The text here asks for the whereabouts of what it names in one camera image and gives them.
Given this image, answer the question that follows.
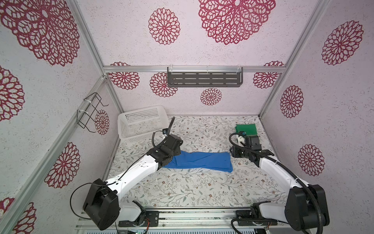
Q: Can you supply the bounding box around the grey metal wall shelf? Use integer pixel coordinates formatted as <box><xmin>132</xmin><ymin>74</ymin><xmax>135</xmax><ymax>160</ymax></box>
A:
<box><xmin>167</xmin><ymin>67</ymin><xmax>243</xmax><ymax>88</ymax></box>

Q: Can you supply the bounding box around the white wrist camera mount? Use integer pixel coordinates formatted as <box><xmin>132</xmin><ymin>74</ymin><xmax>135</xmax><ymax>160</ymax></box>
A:
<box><xmin>237</xmin><ymin>131</ymin><xmax>246</xmax><ymax>146</ymax></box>

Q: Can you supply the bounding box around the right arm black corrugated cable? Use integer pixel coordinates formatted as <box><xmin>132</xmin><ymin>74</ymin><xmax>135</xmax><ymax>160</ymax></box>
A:
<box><xmin>228</xmin><ymin>132</ymin><xmax>324</xmax><ymax>234</ymax></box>

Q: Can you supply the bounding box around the blue tank top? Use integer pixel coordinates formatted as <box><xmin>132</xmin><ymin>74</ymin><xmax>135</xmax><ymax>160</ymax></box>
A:
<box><xmin>165</xmin><ymin>151</ymin><xmax>233</xmax><ymax>173</ymax></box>

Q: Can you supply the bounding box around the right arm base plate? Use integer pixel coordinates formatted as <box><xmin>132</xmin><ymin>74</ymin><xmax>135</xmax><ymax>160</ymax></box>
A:
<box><xmin>235</xmin><ymin>210</ymin><xmax>278</xmax><ymax>226</ymax></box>

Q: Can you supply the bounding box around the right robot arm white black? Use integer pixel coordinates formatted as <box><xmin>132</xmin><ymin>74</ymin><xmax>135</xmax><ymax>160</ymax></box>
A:
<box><xmin>228</xmin><ymin>132</ymin><xmax>330</xmax><ymax>234</ymax></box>

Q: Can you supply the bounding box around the black wire wall rack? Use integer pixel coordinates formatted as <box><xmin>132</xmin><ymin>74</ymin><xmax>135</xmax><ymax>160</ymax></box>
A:
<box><xmin>76</xmin><ymin>92</ymin><xmax>110</xmax><ymax>135</ymax></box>

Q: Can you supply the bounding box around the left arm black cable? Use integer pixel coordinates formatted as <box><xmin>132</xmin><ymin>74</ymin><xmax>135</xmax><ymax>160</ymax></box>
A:
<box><xmin>69</xmin><ymin>116</ymin><xmax>176</xmax><ymax>220</ymax></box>

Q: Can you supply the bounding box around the aluminium front rail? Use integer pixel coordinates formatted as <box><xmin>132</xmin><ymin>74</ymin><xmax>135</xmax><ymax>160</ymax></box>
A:
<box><xmin>72</xmin><ymin>207</ymin><xmax>292</xmax><ymax>234</ymax></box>

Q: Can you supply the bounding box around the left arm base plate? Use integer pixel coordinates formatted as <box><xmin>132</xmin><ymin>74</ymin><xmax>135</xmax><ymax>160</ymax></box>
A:
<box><xmin>118</xmin><ymin>211</ymin><xmax>160</xmax><ymax>228</ymax></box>

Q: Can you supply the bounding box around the green tank top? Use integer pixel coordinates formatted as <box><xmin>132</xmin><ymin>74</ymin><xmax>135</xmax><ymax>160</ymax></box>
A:
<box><xmin>235</xmin><ymin>124</ymin><xmax>258</xmax><ymax>136</ymax></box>

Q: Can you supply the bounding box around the white plastic laundry basket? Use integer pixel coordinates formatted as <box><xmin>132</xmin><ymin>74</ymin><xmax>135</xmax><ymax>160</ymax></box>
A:
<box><xmin>117</xmin><ymin>105</ymin><xmax>169</xmax><ymax>143</ymax></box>

